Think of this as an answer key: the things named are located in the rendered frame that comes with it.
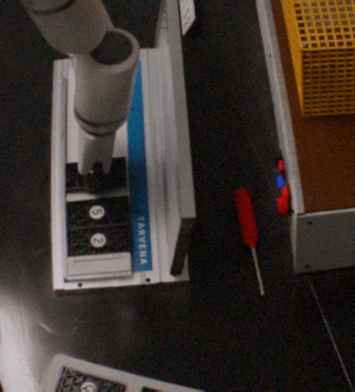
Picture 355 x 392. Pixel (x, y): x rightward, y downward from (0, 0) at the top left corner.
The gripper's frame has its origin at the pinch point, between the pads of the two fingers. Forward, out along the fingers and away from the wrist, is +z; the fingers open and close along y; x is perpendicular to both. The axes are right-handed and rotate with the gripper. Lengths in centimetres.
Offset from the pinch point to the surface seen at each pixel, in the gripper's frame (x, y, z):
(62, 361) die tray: -5.8, 31.3, 5.2
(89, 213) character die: -0.7, 7.2, 1.7
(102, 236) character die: 1.2, 11.4, 1.3
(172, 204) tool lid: 11.0, 10.3, -6.8
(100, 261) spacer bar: 0.8, 15.4, 1.6
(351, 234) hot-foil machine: 35.7, 19.7, -14.6
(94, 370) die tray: -1.0, 33.0, 4.1
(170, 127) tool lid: 11.3, -3.1, -6.9
